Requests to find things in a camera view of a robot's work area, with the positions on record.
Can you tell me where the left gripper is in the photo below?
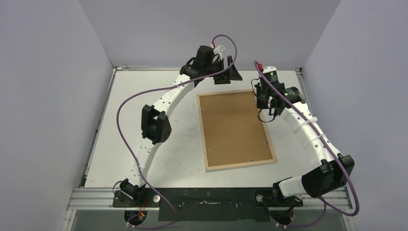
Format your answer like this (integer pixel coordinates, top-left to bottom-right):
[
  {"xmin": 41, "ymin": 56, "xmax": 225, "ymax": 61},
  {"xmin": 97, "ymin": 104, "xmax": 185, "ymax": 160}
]
[{"xmin": 204, "ymin": 56, "xmax": 242, "ymax": 85}]

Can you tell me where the white wooden picture frame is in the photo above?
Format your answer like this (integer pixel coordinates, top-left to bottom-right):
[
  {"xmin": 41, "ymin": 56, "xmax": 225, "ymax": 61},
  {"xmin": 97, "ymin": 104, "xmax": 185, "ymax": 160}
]
[{"xmin": 196, "ymin": 89, "xmax": 278, "ymax": 172}]

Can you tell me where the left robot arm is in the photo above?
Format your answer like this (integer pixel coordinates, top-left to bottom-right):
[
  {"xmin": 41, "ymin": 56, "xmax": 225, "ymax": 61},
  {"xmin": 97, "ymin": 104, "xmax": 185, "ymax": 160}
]
[{"xmin": 119, "ymin": 45, "xmax": 242, "ymax": 207}]

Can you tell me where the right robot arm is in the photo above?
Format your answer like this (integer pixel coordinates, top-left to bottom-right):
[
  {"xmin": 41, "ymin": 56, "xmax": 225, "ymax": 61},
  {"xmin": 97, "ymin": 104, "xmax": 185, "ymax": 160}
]
[{"xmin": 255, "ymin": 65, "xmax": 355, "ymax": 206}]

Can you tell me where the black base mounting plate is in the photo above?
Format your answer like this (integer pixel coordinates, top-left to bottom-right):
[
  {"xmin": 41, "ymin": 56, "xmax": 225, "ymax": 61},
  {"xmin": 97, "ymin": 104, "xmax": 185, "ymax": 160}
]
[{"xmin": 112, "ymin": 188, "xmax": 303, "ymax": 222}]

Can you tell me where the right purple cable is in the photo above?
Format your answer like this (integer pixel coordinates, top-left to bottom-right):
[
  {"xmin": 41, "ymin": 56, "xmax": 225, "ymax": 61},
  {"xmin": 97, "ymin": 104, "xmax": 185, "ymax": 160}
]
[{"xmin": 254, "ymin": 60, "xmax": 360, "ymax": 229}]

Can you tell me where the purple cable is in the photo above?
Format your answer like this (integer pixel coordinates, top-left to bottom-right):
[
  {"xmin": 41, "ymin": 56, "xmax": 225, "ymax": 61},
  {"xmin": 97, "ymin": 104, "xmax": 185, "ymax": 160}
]
[
  {"xmin": 116, "ymin": 34, "xmax": 239, "ymax": 230},
  {"xmin": 254, "ymin": 60, "xmax": 360, "ymax": 229}
]

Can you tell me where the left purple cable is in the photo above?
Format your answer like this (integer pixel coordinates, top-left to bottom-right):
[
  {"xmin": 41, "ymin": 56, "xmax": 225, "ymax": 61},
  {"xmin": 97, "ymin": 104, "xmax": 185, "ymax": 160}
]
[{"xmin": 116, "ymin": 34, "xmax": 239, "ymax": 230}]

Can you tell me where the aluminium front rail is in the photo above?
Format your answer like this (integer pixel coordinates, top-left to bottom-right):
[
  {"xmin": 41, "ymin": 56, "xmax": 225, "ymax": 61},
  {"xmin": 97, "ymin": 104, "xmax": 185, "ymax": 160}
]
[{"xmin": 67, "ymin": 187, "xmax": 352, "ymax": 210}]

